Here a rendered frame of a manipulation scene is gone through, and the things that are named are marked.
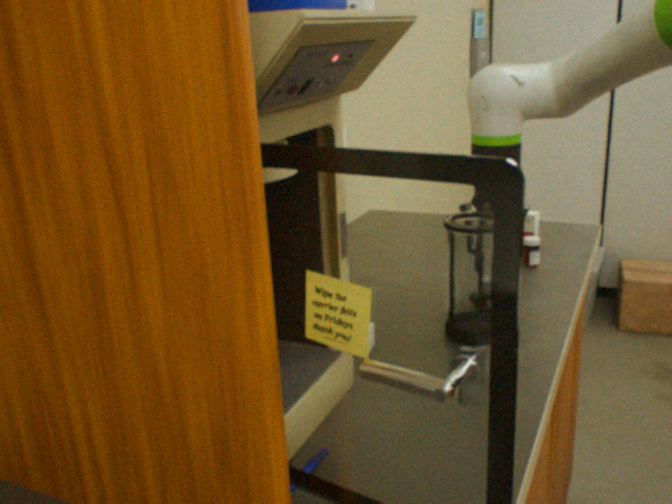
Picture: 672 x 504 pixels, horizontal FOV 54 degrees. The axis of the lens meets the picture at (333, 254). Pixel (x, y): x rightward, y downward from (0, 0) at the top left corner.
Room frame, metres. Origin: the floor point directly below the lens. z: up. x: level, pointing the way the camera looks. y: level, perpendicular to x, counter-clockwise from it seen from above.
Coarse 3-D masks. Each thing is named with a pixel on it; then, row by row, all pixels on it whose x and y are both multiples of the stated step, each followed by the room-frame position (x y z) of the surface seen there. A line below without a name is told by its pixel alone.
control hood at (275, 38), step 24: (264, 24) 0.64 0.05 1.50; (288, 24) 0.63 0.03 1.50; (312, 24) 0.64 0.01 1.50; (336, 24) 0.69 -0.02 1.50; (360, 24) 0.74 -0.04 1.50; (384, 24) 0.81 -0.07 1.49; (408, 24) 0.89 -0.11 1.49; (264, 48) 0.64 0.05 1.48; (288, 48) 0.64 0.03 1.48; (384, 48) 0.89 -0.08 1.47; (264, 72) 0.64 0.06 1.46; (360, 72) 0.89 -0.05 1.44; (264, 96) 0.68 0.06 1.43
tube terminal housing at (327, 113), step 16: (336, 96) 0.94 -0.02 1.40; (272, 112) 0.78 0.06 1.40; (288, 112) 0.82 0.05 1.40; (304, 112) 0.85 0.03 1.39; (320, 112) 0.89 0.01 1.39; (336, 112) 0.94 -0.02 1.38; (272, 128) 0.78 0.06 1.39; (288, 128) 0.81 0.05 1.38; (304, 128) 0.85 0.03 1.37; (320, 128) 0.95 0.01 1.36; (336, 128) 0.94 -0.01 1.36; (320, 144) 0.95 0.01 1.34; (336, 144) 0.93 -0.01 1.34
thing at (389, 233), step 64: (320, 192) 0.60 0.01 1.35; (384, 192) 0.56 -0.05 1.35; (448, 192) 0.53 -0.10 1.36; (512, 192) 0.50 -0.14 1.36; (320, 256) 0.60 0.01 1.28; (384, 256) 0.56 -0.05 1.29; (448, 256) 0.53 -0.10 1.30; (512, 256) 0.49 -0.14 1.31; (384, 320) 0.56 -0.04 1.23; (448, 320) 0.53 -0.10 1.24; (512, 320) 0.49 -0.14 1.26; (320, 384) 0.61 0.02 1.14; (512, 384) 0.49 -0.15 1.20; (320, 448) 0.61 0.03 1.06; (384, 448) 0.57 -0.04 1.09; (448, 448) 0.53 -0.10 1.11; (512, 448) 0.49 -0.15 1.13
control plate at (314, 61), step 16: (304, 48) 0.67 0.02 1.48; (320, 48) 0.70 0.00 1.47; (336, 48) 0.74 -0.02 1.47; (352, 48) 0.78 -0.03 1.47; (368, 48) 0.83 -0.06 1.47; (288, 64) 0.67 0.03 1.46; (304, 64) 0.70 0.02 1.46; (320, 64) 0.74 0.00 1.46; (336, 64) 0.78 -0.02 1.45; (352, 64) 0.83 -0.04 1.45; (288, 80) 0.70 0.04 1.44; (304, 80) 0.73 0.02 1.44; (272, 96) 0.69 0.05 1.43; (288, 96) 0.73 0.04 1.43; (304, 96) 0.78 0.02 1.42
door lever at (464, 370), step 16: (368, 368) 0.52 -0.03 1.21; (384, 368) 0.51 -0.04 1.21; (400, 368) 0.51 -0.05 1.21; (464, 368) 0.51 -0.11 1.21; (384, 384) 0.51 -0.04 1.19; (400, 384) 0.50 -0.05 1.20; (416, 384) 0.49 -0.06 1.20; (432, 384) 0.48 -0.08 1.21; (448, 384) 0.48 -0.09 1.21; (448, 400) 0.47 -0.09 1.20
